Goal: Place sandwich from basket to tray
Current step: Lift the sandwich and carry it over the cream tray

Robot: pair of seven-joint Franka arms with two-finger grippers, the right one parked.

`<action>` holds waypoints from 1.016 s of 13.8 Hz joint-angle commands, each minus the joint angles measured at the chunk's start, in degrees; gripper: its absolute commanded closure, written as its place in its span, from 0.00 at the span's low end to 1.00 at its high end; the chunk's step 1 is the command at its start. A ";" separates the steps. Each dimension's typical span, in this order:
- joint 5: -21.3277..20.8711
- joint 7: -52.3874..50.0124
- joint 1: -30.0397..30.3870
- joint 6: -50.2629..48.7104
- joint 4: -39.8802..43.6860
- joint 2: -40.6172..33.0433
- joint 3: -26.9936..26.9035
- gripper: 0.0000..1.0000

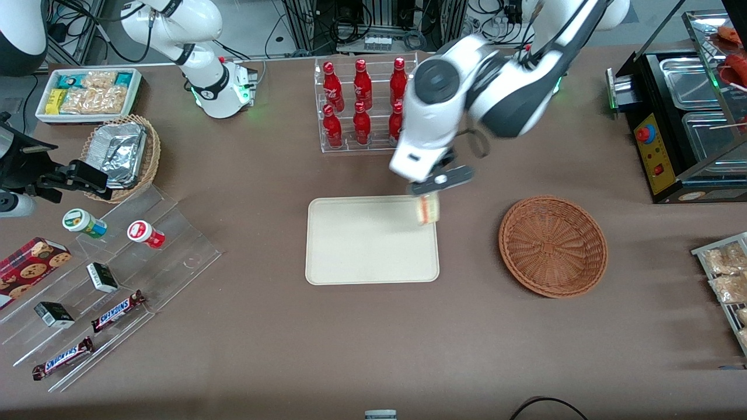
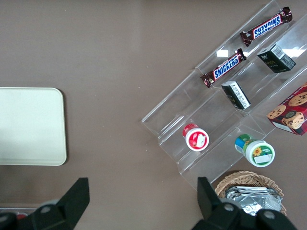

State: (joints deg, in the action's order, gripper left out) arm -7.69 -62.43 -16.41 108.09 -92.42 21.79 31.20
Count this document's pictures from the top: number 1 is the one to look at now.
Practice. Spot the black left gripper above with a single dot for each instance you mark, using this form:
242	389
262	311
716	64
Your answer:
446	159

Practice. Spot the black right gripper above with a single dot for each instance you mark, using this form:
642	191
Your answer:
24	169

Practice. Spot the triangular sandwich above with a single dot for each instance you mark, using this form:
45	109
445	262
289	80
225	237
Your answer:
428	211

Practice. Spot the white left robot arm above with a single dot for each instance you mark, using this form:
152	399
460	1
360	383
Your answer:
513	93

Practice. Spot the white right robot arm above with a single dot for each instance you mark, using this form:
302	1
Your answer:
204	23

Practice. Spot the tan wicker basket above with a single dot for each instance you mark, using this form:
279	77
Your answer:
153	157

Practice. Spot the cream plastic tray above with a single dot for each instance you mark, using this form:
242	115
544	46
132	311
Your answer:
367	245

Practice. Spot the brown round wicker basket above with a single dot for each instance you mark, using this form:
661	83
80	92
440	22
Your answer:
551	248

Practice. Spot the stacked aluminium foil containers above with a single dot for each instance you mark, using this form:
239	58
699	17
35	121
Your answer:
119	153

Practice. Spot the green lid snack cup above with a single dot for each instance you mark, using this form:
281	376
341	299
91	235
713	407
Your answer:
81	221

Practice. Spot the red lid snack cup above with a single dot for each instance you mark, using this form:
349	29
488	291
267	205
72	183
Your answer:
143	233

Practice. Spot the red soda bottle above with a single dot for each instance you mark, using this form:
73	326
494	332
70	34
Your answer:
332	129
395	125
362	127
363	86
398	81
332	87

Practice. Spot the clear acrylic bottle rack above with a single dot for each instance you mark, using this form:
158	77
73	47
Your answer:
379	146

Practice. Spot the clear bag of crackers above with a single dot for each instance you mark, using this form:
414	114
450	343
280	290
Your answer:
96	100

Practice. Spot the yellow snack packet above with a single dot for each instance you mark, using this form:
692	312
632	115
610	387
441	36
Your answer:
55	101

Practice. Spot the white plastic snack bin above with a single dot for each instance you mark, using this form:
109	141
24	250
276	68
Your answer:
137	93

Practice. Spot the small black carton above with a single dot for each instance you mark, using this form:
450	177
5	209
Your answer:
54	315
103	277

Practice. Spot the teal snack packet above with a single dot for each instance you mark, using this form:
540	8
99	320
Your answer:
70	80

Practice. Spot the clear acrylic step display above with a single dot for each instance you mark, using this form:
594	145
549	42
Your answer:
175	245

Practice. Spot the red tartan cookie box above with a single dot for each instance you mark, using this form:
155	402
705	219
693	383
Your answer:
29	268

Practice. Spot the Snickers chocolate bar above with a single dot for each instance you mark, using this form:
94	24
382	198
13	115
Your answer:
117	311
61	359

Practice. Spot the white power strip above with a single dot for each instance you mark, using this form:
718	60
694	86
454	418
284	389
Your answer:
378	42

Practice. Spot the black food warmer machine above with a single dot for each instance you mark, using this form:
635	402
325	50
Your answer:
656	157

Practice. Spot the small grey device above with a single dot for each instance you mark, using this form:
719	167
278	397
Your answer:
380	415

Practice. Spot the steel food pan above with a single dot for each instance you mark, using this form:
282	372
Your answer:
688	81
709	137

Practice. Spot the clear bag of snacks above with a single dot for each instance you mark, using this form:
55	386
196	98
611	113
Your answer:
729	287
723	259

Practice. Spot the red food piece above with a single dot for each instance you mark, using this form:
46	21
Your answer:
736	64

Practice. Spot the orange fried food piece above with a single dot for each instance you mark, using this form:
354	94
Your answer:
729	34

